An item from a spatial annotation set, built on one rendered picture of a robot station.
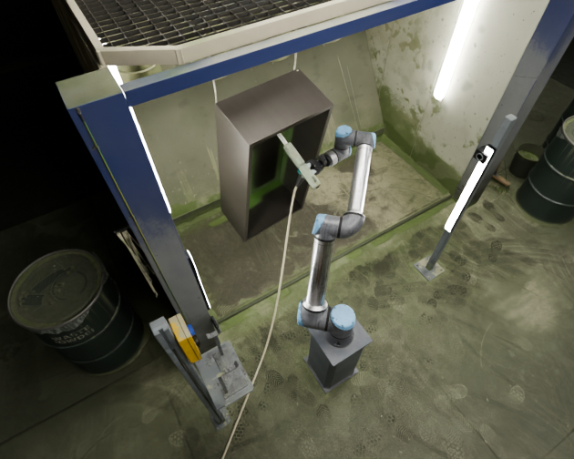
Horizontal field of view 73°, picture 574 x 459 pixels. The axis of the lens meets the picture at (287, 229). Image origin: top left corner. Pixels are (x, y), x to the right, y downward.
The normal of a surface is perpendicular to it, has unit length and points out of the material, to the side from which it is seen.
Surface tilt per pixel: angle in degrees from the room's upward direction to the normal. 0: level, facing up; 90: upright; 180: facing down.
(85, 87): 0
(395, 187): 0
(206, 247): 0
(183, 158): 57
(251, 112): 12
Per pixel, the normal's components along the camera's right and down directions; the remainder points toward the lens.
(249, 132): 0.12, -0.46
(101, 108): 0.52, 0.68
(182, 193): 0.44, 0.24
